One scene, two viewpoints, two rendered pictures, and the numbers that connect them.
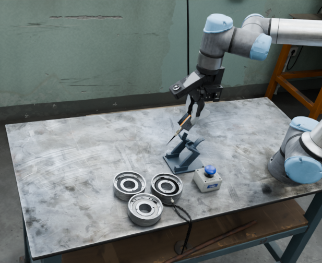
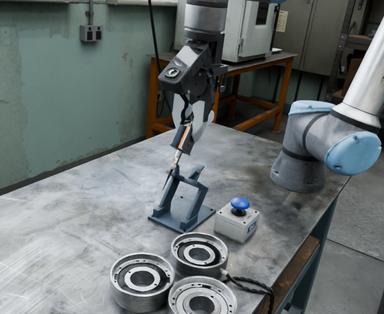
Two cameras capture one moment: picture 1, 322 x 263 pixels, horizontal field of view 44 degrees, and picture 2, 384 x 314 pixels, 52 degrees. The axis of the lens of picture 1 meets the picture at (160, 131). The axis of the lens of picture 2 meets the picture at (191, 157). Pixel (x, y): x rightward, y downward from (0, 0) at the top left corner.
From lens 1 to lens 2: 0.71 m
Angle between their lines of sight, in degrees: 29
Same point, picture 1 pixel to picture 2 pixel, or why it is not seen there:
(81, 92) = not seen: outside the picture
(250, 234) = (284, 283)
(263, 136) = (236, 154)
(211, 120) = (167, 156)
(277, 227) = (301, 260)
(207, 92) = (213, 74)
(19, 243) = not seen: outside the picture
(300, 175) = (356, 161)
